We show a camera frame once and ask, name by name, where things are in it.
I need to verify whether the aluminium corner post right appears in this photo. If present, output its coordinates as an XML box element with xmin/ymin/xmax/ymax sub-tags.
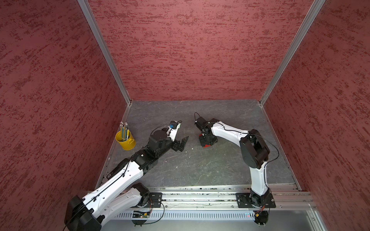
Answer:
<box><xmin>259</xmin><ymin>0</ymin><xmax>326</xmax><ymax>108</ymax></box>

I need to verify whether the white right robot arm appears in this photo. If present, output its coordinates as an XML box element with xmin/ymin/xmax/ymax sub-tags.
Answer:
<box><xmin>195</xmin><ymin>116</ymin><xmax>270</xmax><ymax>208</ymax></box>

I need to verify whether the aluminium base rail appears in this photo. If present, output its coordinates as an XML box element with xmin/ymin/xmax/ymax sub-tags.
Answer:
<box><xmin>149</xmin><ymin>183</ymin><xmax>318</xmax><ymax>210</ymax></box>

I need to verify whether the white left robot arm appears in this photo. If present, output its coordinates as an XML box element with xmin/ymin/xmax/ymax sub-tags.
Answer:
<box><xmin>64</xmin><ymin>128</ymin><xmax>188</xmax><ymax>231</ymax></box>

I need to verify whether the aluminium corner post left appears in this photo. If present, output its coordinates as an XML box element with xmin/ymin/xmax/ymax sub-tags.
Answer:
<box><xmin>78</xmin><ymin>0</ymin><xmax>132</xmax><ymax>106</ymax></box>

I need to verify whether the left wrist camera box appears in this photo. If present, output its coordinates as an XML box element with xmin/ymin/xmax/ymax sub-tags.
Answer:
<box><xmin>167</xmin><ymin>120</ymin><xmax>182</xmax><ymax>141</ymax></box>

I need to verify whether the perforated cable tray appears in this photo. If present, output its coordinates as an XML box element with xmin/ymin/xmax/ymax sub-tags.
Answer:
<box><xmin>113</xmin><ymin>210</ymin><xmax>255</xmax><ymax>222</ymax></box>

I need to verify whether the aluminium corner post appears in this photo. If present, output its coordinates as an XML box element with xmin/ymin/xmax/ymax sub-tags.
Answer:
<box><xmin>78</xmin><ymin>0</ymin><xmax>132</xmax><ymax>106</ymax></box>
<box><xmin>259</xmin><ymin>0</ymin><xmax>326</xmax><ymax>108</ymax></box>

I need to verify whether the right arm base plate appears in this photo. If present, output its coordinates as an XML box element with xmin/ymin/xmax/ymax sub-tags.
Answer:
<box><xmin>236</xmin><ymin>192</ymin><xmax>276</xmax><ymax>209</ymax></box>

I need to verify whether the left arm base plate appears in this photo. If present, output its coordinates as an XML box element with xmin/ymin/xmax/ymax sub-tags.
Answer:
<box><xmin>136</xmin><ymin>192</ymin><xmax>163</xmax><ymax>209</ymax></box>

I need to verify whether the yellow metal pencil cup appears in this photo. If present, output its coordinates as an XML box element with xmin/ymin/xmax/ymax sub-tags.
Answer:
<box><xmin>115</xmin><ymin>130</ymin><xmax>136</xmax><ymax>151</ymax></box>

